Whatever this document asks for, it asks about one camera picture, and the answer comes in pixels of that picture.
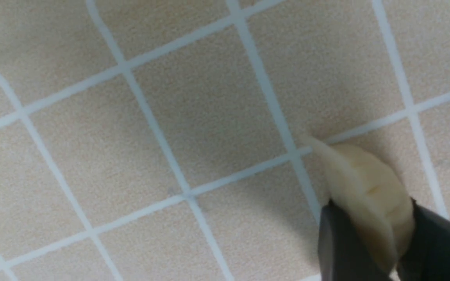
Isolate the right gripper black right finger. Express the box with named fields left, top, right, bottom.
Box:
left=397, top=200, right=450, bottom=281

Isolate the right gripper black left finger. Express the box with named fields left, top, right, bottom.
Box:
left=318, top=200, right=391, bottom=281

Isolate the beige checkered tablecloth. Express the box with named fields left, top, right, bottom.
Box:
left=0, top=0, right=450, bottom=281

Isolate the beige dumpling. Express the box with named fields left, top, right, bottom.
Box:
left=305, top=136, right=416, bottom=274

